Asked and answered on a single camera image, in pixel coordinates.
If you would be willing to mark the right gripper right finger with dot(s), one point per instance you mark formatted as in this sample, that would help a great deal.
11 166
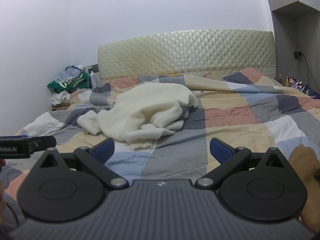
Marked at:
231 160

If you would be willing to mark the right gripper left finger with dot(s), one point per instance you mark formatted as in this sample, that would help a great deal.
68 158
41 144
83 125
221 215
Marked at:
93 160

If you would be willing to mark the patchwork plaid duvet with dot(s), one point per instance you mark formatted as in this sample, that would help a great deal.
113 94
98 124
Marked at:
243 109

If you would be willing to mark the cardboard box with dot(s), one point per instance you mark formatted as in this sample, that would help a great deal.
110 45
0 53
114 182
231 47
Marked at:
61 106

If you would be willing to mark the white crumpled cloth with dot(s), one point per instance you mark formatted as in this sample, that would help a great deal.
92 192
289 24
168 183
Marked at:
59 98

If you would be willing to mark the brown garment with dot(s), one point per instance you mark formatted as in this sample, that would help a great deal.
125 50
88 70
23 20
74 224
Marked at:
305 163

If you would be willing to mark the green printed bag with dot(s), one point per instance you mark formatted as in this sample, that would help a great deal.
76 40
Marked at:
70 86

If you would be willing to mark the tissue pack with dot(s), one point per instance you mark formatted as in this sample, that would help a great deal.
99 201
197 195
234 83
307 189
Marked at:
71 72

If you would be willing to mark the small bottles on nightstand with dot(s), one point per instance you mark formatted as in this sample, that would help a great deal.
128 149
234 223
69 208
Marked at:
290 81

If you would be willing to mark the cream quilted headboard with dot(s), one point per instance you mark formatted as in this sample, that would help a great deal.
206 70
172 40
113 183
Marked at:
194 52

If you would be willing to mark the grey wardrobe cabinet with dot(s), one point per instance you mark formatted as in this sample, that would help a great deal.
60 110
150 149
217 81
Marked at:
296 28

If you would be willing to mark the black wall charger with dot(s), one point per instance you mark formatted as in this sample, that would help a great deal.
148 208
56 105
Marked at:
297 55

